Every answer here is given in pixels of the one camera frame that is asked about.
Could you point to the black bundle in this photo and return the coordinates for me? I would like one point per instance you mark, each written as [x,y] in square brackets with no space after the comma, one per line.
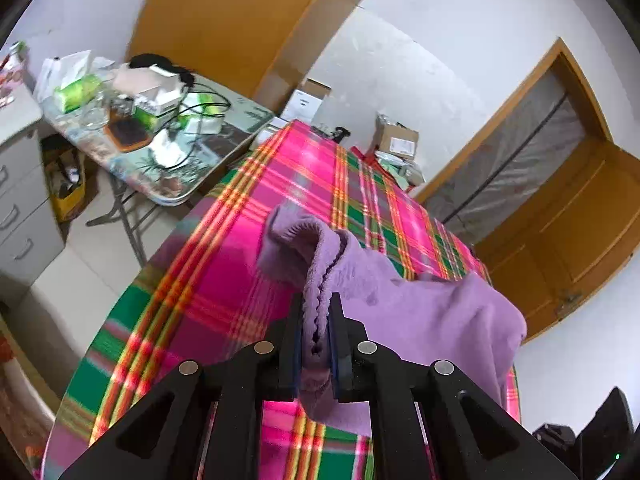
[155,60]

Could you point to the green tissue pack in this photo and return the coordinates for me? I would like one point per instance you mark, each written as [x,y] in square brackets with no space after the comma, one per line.
[200,120]
[75,92]

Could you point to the pink green plaid blanket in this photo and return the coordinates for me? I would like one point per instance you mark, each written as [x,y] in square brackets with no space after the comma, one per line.
[225,285]

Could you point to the grey mailing bag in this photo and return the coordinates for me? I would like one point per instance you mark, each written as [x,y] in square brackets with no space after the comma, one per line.
[402,172]

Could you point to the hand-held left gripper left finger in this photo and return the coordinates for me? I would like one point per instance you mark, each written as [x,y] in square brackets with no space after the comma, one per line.
[296,355]

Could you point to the yellow bag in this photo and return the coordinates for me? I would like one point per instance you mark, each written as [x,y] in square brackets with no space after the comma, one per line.
[67,195]

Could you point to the wooden wardrobe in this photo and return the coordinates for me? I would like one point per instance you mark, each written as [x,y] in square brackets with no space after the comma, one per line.
[225,20]

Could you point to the orange hairbrush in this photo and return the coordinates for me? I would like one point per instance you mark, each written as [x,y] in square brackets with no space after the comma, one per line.
[127,132]

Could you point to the floral top folding table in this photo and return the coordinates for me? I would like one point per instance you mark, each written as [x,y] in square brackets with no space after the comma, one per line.
[150,180]

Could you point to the clear drinking glass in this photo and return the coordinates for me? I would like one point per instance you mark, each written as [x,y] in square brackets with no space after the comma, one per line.
[95,110]

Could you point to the wooden door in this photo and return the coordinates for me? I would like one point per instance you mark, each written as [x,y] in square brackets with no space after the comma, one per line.
[575,240]

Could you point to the clear plastic door curtain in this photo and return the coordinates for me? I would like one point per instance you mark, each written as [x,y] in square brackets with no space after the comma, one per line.
[510,160]

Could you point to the small black clamp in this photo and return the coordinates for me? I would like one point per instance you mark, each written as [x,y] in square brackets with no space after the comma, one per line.
[341,135]

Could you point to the white green medicine box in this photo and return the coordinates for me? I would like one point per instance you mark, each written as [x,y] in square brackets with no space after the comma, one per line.
[157,102]

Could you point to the grey drawer cabinet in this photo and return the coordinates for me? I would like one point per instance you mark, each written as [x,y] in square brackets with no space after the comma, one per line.
[25,200]

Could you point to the white cardboard box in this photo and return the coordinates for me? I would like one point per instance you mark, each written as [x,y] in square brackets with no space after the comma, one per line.
[302,105]

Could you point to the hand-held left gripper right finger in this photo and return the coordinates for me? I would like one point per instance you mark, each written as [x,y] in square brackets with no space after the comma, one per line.
[334,360]

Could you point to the crumpled white tissue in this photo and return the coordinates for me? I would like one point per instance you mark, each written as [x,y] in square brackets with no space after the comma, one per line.
[170,147]

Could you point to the brown cardboard box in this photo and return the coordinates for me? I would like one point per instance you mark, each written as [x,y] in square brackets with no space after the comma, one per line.
[397,140]

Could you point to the pale cardboard box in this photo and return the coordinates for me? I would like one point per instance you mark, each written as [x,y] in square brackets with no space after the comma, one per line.
[142,80]

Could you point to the wooden door frame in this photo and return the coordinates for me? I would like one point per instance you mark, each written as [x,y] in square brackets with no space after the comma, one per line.
[587,100]

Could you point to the group of toiletry bottles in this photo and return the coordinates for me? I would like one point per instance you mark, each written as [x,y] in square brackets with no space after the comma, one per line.
[12,75]

